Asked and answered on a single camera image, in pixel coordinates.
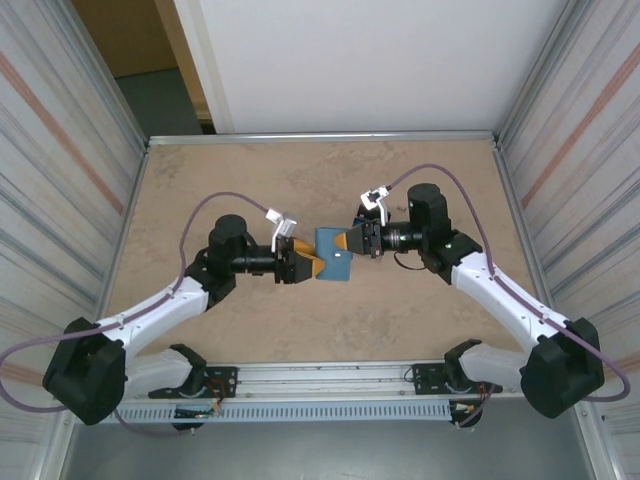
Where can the teal leather card holder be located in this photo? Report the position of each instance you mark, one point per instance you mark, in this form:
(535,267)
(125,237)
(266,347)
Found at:
(330,255)

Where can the blue plastic card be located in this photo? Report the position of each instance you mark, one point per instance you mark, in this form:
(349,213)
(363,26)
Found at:
(358,220)

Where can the small green circuit board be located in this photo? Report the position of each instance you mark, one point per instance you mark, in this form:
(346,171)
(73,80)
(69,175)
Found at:
(192,413)

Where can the translucent corrugated side panel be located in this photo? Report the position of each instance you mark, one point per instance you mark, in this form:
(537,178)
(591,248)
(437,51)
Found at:
(600,200)
(40,200)

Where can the aluminium table end rail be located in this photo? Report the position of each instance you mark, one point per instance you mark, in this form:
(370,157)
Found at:
(320,137)

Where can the aluminium table side rail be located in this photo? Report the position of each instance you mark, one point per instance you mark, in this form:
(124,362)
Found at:
(532,250)
(117,250)

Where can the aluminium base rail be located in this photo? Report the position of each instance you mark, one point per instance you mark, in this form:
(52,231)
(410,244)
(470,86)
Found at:
(320,380)

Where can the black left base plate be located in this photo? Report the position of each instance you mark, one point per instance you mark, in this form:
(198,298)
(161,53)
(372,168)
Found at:
(225,380)

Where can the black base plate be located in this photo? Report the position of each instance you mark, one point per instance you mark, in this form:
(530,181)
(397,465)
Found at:
(425,380)
(225,380)

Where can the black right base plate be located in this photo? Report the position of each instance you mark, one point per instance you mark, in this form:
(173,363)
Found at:
(425,380)

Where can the aluminium corner post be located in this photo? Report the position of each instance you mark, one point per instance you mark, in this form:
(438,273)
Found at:
(534,75)
(109,75)

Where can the white door frame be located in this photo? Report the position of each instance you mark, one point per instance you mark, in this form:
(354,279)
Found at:
(204,60)

